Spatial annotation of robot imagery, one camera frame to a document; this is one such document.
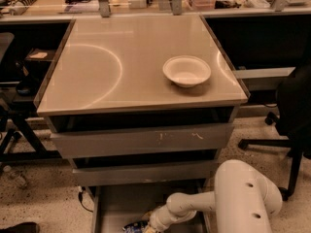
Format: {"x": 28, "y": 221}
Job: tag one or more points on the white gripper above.
{"x": 156, "y": 219}

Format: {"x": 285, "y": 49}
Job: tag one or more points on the blue chip bag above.
{"x": 135, "y": 227}

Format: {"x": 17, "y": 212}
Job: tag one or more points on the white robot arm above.
{"x": 243, "y": 200}

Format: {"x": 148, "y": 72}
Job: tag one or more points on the grey open bottom drawer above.
{"x": 115, "y": 206}

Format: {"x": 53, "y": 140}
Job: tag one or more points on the grey middle drawer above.
{"x": 146, "y": 173}

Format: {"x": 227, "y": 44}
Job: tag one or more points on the grey top drawer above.
{"x": 142, "y": 140}

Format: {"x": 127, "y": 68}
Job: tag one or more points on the grey drawer cabinet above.
{"x": 109, "y": 77}

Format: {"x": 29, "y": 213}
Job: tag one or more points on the black shoe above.
{"x": 26, "y": 227}

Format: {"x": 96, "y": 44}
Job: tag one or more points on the clear plastic bottle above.
{"x": 15, "y": 176}

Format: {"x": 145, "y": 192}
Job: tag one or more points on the white paper bowl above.
{"x": 186, "y": 71}

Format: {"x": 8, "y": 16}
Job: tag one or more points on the black office chair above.
{"x": 293, "y": 97}

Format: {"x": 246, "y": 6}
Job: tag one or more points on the long back workbench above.
{"x": 48, "y": 10}

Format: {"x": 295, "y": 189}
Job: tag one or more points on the black desk frame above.
{"x": 16, "y": 107}

